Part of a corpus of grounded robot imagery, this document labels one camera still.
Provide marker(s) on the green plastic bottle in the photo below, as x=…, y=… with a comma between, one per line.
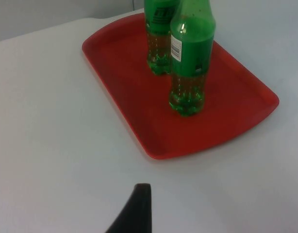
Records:
x=158, y=14
x=195, y=53

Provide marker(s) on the red tray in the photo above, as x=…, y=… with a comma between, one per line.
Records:
x=127, y=97

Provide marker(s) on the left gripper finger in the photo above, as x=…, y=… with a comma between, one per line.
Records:
x=139, y=213

